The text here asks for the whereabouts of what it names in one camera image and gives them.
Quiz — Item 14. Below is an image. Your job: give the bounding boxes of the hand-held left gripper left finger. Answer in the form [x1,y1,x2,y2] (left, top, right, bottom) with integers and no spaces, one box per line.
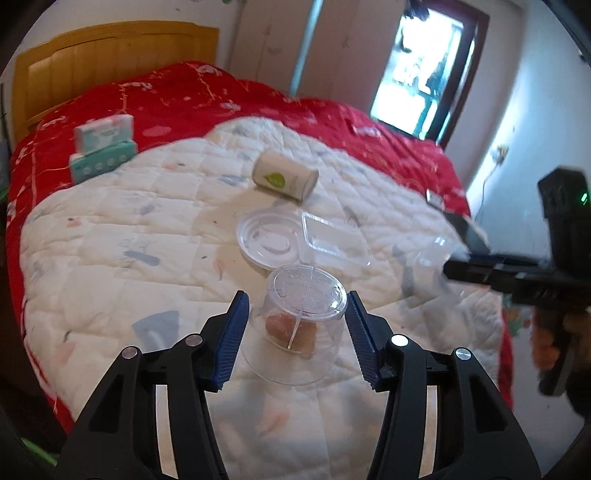
[53,291,250,480]

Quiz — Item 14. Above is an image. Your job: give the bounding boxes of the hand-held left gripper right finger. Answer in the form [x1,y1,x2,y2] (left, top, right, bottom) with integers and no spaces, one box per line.
[347,292,541,480]

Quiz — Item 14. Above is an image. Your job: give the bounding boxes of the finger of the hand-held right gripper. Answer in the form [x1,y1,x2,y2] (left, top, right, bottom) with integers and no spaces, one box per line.
[442,258,520,301]

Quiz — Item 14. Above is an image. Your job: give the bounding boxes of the clear plastic wrapper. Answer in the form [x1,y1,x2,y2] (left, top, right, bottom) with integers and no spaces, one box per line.
[414,234,468,298]

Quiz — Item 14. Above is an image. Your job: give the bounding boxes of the clear plastic cup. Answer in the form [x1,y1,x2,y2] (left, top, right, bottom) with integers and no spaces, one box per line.
[240,264,348,386]

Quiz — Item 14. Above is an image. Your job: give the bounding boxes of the person's right forearm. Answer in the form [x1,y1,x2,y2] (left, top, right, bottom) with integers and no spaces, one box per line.
[531,309,591,372]

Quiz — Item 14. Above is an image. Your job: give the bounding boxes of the black phone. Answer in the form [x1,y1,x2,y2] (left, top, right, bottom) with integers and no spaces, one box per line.
[445,210,490,254]

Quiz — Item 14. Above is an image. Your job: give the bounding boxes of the orange food scraps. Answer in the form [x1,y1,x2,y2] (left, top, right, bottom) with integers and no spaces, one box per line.
[265,311,319,356]

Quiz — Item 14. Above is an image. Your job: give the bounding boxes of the clear plastic tray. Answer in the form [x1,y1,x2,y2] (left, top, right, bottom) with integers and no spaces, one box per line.
[301,212,372,266]

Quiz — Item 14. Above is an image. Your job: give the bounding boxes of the round clear plastic lid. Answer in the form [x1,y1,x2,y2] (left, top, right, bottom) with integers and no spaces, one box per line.
[236,208,308,268]

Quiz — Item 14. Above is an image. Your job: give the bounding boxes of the white quilted blanket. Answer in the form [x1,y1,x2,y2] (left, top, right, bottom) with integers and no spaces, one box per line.
[21,115,504,480]

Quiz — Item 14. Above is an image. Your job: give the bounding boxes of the white paper cup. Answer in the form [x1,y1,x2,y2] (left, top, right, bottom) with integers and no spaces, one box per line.
[252,152,320,205]

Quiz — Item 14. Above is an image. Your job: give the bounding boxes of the glass balcony door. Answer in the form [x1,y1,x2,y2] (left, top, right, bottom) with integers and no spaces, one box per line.
[369,0,490,148]

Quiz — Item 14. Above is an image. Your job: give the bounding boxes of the teal tissue pack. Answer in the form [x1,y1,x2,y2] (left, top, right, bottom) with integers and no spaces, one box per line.
[69,141,138,183]

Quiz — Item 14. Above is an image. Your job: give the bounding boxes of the white blue tissue pack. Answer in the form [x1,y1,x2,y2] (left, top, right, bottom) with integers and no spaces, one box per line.
[75,115,134,153]

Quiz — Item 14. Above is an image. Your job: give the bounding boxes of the red printed blanket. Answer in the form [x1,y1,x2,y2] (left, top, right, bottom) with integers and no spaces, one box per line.
[7,62,515,416]

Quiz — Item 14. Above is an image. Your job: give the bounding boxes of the white wardrobe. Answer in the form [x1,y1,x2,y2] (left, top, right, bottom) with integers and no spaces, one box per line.
[226,0,407,112]

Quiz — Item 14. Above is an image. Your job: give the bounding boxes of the wooden headboard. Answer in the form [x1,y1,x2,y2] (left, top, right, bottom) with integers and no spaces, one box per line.
[14,21,220,144]

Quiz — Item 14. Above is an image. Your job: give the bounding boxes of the white cable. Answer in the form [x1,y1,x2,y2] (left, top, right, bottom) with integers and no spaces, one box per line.
[475,161,502,217]

